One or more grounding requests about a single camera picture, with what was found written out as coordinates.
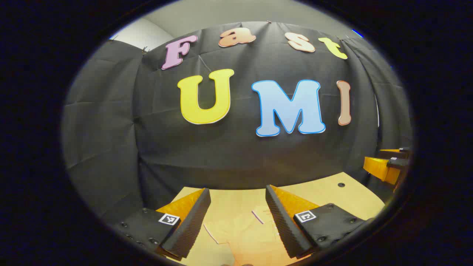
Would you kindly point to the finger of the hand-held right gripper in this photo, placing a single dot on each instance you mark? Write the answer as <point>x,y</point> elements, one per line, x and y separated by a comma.
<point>391,153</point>
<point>380,168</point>

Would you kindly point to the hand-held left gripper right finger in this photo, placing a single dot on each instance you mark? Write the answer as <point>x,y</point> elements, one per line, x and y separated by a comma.
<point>282,225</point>

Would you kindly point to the black backdrop cloth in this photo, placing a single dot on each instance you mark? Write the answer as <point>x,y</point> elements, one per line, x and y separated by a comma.
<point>229,155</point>

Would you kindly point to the orange T-shirt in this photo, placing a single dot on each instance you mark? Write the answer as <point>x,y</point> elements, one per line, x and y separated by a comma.
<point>251,244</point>

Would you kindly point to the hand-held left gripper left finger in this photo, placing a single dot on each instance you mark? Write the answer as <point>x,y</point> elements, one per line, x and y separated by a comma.
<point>192,225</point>

